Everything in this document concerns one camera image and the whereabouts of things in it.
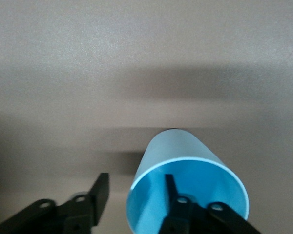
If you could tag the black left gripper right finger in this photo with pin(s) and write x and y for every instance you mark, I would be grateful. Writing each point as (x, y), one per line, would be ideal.
(183, 217)

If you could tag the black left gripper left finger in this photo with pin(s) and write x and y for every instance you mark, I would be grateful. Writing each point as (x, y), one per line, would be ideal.
(63, 217)

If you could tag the blue plastic cup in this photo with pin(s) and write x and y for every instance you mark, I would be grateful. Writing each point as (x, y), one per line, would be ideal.
(175, 148)

